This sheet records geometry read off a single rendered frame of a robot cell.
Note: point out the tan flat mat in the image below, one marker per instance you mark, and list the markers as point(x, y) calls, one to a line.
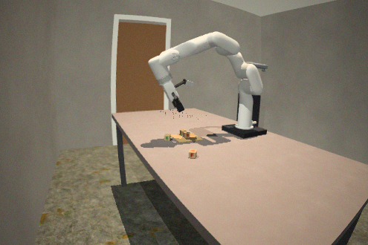
point(181, 139)

